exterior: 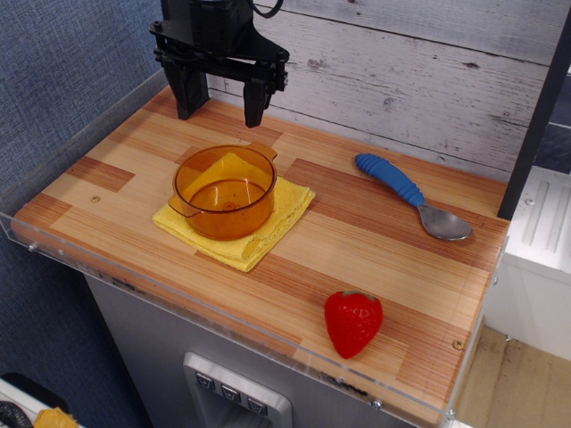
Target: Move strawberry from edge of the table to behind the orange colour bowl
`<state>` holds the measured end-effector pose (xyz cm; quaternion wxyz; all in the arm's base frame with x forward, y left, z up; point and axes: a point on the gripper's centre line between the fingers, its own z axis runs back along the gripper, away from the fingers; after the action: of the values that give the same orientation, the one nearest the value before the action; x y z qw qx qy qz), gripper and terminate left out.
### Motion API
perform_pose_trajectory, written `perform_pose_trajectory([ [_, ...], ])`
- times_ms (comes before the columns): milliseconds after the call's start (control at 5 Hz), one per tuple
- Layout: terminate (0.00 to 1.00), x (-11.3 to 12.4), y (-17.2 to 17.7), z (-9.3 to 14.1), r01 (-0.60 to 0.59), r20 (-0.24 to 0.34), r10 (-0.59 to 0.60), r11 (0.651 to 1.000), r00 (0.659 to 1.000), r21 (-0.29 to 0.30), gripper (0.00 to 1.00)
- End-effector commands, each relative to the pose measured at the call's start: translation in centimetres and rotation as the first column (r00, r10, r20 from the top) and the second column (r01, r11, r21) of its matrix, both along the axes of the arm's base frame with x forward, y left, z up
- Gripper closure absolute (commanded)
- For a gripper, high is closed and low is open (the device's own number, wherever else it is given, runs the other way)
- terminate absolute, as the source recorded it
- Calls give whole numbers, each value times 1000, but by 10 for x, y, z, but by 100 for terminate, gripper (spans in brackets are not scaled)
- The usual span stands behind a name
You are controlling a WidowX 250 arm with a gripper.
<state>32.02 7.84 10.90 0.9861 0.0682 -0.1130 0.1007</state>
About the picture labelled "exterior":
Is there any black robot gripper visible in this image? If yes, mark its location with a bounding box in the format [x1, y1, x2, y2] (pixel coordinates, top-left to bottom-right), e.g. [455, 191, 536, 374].
[150, 1, 289, 128]

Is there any red plastic strawberry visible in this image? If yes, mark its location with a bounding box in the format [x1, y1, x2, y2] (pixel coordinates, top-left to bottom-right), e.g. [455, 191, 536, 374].
[324, 291, 384, 359]

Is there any orange transparent plastic bowl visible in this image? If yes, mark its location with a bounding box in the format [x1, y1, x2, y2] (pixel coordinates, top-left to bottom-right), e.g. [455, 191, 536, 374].
[168, 143, 277, 241]

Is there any yellow folded cloth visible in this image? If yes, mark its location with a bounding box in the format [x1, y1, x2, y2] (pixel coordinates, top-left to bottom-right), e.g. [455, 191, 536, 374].
[153, 176, 315, 272]

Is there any clear acrylic table guard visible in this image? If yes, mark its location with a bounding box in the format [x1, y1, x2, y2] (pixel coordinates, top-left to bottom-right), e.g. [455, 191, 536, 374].
[2, 79, 508, 427]

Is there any grey toy fridge cabinet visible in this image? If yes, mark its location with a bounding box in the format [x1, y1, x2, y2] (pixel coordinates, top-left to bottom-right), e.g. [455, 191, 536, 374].
[83, 272, 429, 428]

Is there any silver dispenser button panel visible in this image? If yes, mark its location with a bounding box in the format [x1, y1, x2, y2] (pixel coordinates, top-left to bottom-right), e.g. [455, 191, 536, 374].
[183, 352, 294, 427]

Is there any yellow object bottom left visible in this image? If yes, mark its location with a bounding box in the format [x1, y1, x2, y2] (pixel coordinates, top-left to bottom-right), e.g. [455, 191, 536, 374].
[33, 407, 79, 428]

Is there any white ribbed side counter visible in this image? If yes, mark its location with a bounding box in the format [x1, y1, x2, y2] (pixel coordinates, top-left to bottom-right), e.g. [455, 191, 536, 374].
[484, 167, 570, 359]

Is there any dark grey left post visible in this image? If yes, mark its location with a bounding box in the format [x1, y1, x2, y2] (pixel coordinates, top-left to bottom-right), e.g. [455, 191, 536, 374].
[157, 1, 209, 115]

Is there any dark grey post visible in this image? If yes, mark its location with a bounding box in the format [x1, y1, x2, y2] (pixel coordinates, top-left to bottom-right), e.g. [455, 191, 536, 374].
[157, 1, 209, 115]
[497, 11, 570, 220]

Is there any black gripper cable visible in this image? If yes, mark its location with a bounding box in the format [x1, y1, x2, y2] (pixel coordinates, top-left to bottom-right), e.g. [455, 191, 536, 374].
[251, 0, 286, 20]

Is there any blue handled metal spoon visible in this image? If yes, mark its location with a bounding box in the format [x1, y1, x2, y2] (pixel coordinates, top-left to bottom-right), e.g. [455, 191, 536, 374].
[355, 153, 473, 242]

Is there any dark grey right post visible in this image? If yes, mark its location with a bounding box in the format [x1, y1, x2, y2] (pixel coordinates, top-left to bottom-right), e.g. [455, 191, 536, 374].
[497, 11, 570, 220]

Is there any black braided hose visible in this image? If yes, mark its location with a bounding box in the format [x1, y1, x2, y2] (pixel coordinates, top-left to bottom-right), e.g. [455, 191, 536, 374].
[0, 400, 29, 428]

